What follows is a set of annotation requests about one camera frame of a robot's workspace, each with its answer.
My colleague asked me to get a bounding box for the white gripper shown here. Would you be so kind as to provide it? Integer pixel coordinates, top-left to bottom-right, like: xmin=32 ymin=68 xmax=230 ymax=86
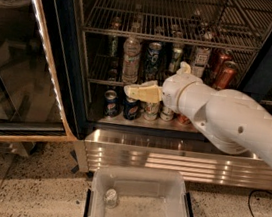
xmin=124 ymin=61 xmax=202 ymax=112

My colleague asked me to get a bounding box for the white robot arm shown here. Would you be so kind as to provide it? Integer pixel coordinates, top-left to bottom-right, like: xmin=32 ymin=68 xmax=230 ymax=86
xmin=124 ymin=62 xmax=272 ymax=168

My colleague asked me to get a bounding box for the green bottle rear left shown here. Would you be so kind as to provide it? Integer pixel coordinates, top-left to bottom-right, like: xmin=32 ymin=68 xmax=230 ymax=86
xmin=108 ymin=17 xmax=122 ymax=57

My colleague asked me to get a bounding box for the clear bottle in bin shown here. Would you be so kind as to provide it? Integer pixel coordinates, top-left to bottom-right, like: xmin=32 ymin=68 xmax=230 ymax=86
xmin=104 ymin=189 xmax=119 ymax=208

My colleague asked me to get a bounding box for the white green can right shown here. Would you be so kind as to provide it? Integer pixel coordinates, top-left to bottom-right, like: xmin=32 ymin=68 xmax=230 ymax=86
xmin=160 ymin=105 xmax=175 ymax=122

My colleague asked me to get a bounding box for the white carton drink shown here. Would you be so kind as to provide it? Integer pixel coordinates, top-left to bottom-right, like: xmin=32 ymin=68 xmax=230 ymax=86
xmin=190 ymin=46 xmax=212 ymax=78

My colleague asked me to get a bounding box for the middle wire shelf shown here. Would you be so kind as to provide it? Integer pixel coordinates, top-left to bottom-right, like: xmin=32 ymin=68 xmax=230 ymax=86
xmin=89 ymin=40 xmax=253 ymax=86

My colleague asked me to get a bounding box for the blue pepsi can left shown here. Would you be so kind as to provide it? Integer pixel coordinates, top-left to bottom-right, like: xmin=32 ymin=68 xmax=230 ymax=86
xmin=104 ymin=90 xmax=119 ymax=116

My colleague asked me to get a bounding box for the orange can front middle shelf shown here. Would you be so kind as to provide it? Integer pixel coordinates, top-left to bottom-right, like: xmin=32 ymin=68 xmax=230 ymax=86
xmin=213 ymin=61 xmax=239 ymax=90

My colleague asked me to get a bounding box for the blue pepsi can right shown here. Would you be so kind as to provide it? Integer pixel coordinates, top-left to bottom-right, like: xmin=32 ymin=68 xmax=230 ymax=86
xmin=123 ymin=97 xmax=139 ymax=120

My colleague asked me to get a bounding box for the green white can middle shelf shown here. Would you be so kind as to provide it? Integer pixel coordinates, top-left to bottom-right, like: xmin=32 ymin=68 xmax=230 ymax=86
xmin=168 ymin=43 xmax=184 ymax=74

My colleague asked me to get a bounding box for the orange can bottom left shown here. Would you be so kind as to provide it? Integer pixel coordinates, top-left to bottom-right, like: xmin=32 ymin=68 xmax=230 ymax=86
xmin=176 ymin=113 xmax=191 ymax=125

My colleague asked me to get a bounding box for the blue can middle shelf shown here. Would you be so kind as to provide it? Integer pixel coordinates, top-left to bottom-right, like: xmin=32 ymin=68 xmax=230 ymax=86
xmin=145 ymin=42 xmax=162 ymax=81

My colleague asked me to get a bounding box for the wire shelf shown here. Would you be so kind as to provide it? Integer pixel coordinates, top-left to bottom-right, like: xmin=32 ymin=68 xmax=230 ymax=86
xmin=89 ymin=40 xmax=253 ymax=86
xmin=83 ymin=0 xmax=272 ymax=52

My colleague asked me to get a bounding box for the steel fridge base grille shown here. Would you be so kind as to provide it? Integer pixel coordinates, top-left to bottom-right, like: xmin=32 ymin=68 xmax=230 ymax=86
xmin=71 ymin=129 xmax=272 ymax=190

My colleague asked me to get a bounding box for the top wire shelf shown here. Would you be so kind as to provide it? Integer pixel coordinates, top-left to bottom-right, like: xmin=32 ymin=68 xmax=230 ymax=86
xmin=83 ymin=0 xmax=272 ymax=52

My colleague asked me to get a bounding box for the white green can left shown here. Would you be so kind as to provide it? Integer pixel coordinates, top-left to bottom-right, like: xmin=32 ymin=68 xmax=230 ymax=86
xmin=144 ymin=102 xmax=160 ymax=121

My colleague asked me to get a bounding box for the blue pepsi can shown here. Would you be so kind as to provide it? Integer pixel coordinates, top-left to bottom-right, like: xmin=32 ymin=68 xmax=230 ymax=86
xmin=104 ymin=90 xmax=119 ymax=116
xmin=123 ymin=97 xmax=139 ymax=120

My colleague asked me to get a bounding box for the orange can shelf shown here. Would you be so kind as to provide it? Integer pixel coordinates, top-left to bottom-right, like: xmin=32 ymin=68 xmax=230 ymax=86
xmin=210 ymin=48 xmax=233 ymax=78
xmin=213 ymin=61 xmax=239 ymax=90

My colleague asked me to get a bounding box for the clear water bottle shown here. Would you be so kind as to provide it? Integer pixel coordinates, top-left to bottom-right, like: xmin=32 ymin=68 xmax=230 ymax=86
xmin=121 ymin=37 xmax=142 ymax=84

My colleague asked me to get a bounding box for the orange can rear middle shelf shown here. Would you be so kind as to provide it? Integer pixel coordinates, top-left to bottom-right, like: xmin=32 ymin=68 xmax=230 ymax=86
xmin=210 ymin=48 xmax=233 ymax=78

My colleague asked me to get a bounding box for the glass fridge door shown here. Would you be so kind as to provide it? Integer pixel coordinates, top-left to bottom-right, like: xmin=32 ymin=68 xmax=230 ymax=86
xmin=0 ymin=0 xmax=74 ymax=142

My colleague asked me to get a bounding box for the clear plastic bin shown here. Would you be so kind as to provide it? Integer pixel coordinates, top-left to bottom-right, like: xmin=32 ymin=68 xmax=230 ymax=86
xmin=83 ymin=166 xmax=194 ymax=217

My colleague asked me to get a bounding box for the white green can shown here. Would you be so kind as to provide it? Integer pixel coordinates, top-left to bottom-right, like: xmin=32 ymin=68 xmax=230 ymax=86
xmin=144 ymin=102 xmax=160 ymax=121
xmin=160 ymin=105 xmax=175 ymax=122

